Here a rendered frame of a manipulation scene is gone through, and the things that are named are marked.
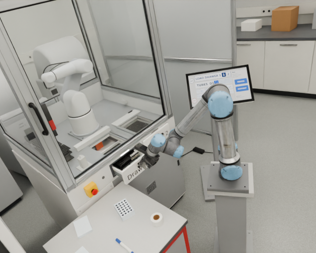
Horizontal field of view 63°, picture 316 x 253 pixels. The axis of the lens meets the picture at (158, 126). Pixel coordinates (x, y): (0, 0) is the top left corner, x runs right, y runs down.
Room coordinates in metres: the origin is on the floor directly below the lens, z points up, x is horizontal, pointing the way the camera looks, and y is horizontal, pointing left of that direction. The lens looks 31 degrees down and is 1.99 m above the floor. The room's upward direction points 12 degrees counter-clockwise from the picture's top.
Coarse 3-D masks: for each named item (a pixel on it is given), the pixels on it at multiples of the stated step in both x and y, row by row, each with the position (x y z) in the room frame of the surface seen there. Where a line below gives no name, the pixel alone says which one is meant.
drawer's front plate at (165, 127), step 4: (168, 124) 1.78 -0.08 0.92; (160, 128) 1.73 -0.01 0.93; (164, 128) 1.74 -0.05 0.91; (168, 128) 1.77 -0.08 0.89; (156, 132) 1.69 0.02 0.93; (160, 132) 1.71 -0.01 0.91; (164, 132) 1.74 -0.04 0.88; (168, 132) 1.77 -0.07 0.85; (152, 136) 1.65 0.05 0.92; (164, 136) 1.73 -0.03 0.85; (144, 140) 1.61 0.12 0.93; (148, 140) 1.62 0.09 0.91; (144, 144) 1.59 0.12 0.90; (148, 144) 1.62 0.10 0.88
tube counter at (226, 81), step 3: (228, 78) 1.95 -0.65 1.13; (231, 78) 1.95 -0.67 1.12; (210, 81) 1.97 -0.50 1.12; (213, 81) 1.97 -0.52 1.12; (216, 81) 1.96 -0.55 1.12; (219, 81) 1.96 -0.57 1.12; (222, 81) 1.95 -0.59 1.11; (225, 81) 1.94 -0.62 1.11; (228, 81) 1.94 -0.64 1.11; (231, 81) 1.93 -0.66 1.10; (210, 84) 1.96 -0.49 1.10
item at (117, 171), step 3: (138, 153) 1.57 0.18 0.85; (141, 153) 1.54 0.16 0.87; (135, 159) 1.52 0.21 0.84; (132, 162) 1.49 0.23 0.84; (111, 165) 1.51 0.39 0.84; (114, 168) 1.39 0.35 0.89; (117, 168) 1.46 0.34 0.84; (114, 171) 1.39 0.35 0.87; (117, 171) 1.37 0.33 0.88; (120, 171) 1.35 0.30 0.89; (117, 174) 1.37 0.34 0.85; (120, 174) 1.34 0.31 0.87; (120, 177) 1.35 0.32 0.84
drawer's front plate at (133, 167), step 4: (140, 156) 1.42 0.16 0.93; (136, 160) 1.39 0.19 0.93; (132, 164) 1.35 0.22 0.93; (136, 164) 1.37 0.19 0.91; (128, 168) 1.33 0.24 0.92; (132, 168) 1.35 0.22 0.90; (136, 168) 1.37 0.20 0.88; (140, 168) 1.39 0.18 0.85; (124, 172) 1.30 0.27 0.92; (128, 172) 1.32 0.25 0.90; (132, 172) 1.34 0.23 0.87; (136, 172) 1.36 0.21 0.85; (140, 172) 1.38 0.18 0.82; (124, 176) 1.30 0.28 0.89; (128, 176) 1.31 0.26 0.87; (132, 176) 1.33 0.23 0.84; (124, 180) 1.29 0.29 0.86; (128, 180) 1.31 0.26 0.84
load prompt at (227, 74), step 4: (220, 72) 2.00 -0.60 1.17; (224, 72) 1.99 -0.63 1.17; (228, 72) 1.98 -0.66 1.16; (196, 76) 2.03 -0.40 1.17; (200, 76) 2.02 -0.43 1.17; (204, 76) 2.01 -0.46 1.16; (208, 76) 2.00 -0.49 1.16; (212, 76) 1.99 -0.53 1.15; (216, 76) 1.99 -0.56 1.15; (220, 76) 1.98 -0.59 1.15; (224, 76) 1.97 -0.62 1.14; (228, 76) 1.96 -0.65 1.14; (196, 80) 2.01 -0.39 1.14; (200, 80) 2.00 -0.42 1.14; (204, 80) 1.99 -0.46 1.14
